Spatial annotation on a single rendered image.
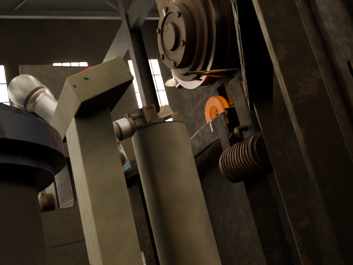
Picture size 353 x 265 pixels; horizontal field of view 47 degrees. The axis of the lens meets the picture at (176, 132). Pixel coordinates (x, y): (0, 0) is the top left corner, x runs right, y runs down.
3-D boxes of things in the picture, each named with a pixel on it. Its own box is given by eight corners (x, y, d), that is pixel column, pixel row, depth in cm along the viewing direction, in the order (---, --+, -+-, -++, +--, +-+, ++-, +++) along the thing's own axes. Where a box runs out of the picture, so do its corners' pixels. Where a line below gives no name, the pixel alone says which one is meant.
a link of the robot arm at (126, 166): (109, 177, 136) (95, 148, 138) (115, 180, 147) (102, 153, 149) (130, 166, 136) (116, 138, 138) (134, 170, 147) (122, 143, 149)
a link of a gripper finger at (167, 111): (177, 99, 156) (156, 107, 152) (182, 114, 157) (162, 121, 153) (174, 101, 159) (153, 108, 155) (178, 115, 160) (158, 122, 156)
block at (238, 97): (266, 137, 155) (248, 80, 161) (279, 131, 148) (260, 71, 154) (244, 141, 151) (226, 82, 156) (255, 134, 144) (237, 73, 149)
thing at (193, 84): (190, 103, 199) (168, 19, 209) (241, 58, 158) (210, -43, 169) (179, 104, 196) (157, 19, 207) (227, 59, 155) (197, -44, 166)
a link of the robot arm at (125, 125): (125, 139, 145) (118, 141, 153) (136, 135, 147) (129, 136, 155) (117, 120, 145) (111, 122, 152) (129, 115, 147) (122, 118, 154)
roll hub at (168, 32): (175, 78, 188) (161, 26, 195) (201, 49, 164) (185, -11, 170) (164, 79, 186) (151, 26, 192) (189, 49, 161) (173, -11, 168)
